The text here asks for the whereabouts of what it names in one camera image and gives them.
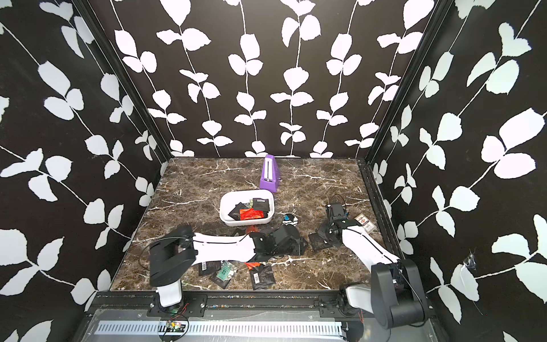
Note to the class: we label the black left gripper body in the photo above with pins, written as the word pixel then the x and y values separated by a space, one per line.
pixel 295 249

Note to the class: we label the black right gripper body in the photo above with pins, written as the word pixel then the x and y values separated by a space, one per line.
pixel 325 230

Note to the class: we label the black tea bag with barcode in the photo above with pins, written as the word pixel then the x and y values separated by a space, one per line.
pixel 236 212

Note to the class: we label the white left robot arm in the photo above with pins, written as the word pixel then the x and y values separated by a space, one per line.
pixel 172 255

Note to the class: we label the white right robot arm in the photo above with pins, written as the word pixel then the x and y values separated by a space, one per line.
pixel 395 295

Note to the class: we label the black tea bag right side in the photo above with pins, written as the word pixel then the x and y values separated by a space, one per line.
pixel 317 243

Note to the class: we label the black tea bag front centre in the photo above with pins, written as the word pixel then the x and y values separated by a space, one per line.
pixel 262 277

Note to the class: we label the black tea bag barcode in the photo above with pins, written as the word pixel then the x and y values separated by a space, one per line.
pixel 260 204

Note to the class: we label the red tea bag under green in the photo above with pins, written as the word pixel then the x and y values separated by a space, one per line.
pixel 252 265

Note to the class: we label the green grape oolong tea bag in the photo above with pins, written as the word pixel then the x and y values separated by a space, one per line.
pixel 223 276

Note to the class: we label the white plastic storage box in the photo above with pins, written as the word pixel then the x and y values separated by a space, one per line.
pixel 230 200

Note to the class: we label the black tea bag front left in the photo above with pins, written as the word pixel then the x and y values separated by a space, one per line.
pixel 208 268

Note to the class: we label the white red card pack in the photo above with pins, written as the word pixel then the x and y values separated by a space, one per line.
pixel 366 223

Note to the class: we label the purple metronome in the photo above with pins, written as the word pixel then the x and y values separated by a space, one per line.
pixel 270 178

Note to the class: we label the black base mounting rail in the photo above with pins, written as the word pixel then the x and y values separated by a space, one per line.
pixel 328 303

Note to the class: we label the perforated white metal rail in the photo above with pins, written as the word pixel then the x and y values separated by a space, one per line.
pixel 266 329

